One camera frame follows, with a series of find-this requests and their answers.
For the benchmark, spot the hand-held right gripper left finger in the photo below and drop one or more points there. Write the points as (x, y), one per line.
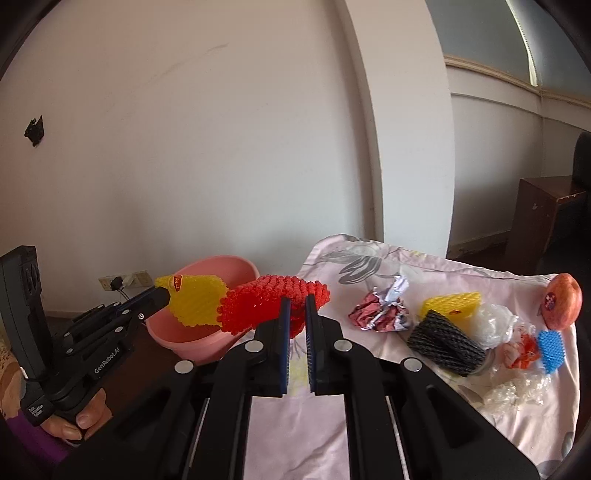
(284, 346)

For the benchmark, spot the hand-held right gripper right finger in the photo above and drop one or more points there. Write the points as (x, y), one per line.
(311, 346)

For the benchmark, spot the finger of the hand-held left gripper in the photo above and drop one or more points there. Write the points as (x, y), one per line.
(94, 314)
(152, 300)

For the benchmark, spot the yellow foam fruit net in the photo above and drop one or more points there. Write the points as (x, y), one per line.
(198, 300)
(450, 302)

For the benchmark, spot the red foam fruit net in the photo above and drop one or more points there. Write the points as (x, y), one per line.
(263, 295)

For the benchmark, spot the pink plastic basin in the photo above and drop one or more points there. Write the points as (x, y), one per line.
(203, 344)

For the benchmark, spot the red silver foil wrapper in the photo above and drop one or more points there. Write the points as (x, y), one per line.
(376, 311)

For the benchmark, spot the black foam fruit net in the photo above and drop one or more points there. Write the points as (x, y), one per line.
(443, 341)

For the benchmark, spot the person's left forearm purple sleeve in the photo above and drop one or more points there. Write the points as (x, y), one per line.
(25, 438)

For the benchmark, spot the person's left hand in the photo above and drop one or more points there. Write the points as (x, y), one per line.
(90, 413)

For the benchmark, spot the patterned blanket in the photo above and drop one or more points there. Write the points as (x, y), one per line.
(8, 374)

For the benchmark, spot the pink floral bed sheet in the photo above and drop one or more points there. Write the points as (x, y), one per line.
(415, 415)

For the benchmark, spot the clear plastic bag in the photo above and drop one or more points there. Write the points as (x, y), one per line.
(496, 323)

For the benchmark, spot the red white crumpled wrapper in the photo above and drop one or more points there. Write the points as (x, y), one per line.
(521, 353)

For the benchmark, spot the crumpled clear plastic wrap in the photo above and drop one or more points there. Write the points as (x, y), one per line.
(517, 392)

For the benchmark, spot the blue foam fruit net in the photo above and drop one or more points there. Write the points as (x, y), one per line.
(551, 350)

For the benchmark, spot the red round fruit with sticker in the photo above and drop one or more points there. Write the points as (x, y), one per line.
(565, 304)

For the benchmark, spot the brown wooden cabinet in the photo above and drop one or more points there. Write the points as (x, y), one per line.
(535, 217)

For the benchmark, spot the black wall bracket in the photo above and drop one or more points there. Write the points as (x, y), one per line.
(34, 130)

